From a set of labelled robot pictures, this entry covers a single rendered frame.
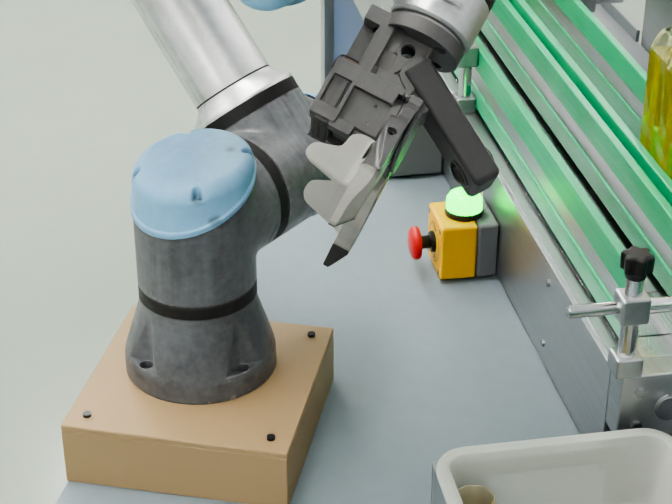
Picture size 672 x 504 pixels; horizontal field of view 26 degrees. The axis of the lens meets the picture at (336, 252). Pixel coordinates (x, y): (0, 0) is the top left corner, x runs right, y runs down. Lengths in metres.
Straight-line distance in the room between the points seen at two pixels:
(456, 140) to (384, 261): 0.60
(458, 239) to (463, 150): 0.53
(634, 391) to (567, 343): 0.16
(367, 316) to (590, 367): 0.33
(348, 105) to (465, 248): 0.57
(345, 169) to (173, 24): 0.39
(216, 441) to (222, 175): 0.25
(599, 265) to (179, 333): 0.41
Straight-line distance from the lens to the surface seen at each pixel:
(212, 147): 1.38
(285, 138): 1.43
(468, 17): 1.21
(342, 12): 2.83
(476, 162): 1.18
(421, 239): 1.72
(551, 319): 1.54
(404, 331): 1.64
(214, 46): 1.45
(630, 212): 1.57
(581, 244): 1.49
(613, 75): 1.88
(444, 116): 1.19
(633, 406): 1.38
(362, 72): 1.18
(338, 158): 1.13
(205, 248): 1.34
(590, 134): 1.67
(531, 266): 1.60
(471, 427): 1.50
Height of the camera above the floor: 1.64
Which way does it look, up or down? 30 degrees down
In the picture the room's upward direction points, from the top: straight up
